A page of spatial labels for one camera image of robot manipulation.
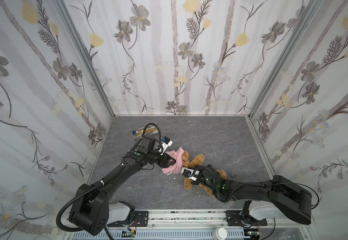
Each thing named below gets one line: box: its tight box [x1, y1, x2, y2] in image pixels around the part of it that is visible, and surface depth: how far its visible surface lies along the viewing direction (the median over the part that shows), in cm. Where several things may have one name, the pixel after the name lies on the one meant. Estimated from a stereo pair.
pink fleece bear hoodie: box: [161, 147, 184, 176], surface depth 80 cm
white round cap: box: [212, 227, 228, 240], surface depth 64 cm
